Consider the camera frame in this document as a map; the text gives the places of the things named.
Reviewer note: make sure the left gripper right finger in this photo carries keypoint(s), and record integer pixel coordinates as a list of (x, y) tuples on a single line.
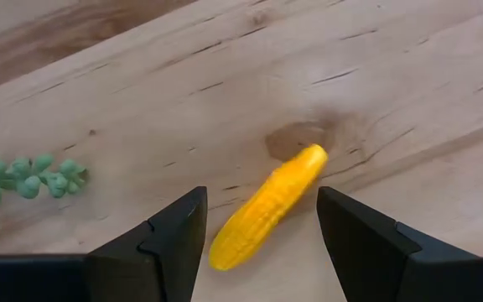
[(371, 251)]

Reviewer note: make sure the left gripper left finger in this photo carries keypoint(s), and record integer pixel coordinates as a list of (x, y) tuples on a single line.
[(170, 247)]

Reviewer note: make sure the yellow toy corn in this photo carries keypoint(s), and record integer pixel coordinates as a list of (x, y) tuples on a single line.
[(266, 209)]

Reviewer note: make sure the potted succulent plant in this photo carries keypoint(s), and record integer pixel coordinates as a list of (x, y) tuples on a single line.
[(27, 178)]

